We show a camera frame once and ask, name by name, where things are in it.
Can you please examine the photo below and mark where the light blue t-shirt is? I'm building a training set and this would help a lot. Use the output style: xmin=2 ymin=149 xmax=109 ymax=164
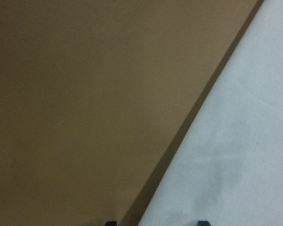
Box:
xmin=140 ymin=0 xmax=283 ymax=226

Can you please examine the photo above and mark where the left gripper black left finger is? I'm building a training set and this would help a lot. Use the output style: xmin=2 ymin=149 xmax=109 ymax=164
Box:
xmin=105 ymin=221 xmax=117 ymax=226

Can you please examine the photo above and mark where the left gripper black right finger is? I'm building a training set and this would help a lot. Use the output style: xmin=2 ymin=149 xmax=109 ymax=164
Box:
xmin=197 ymin=220 xmax=209 ymax=226

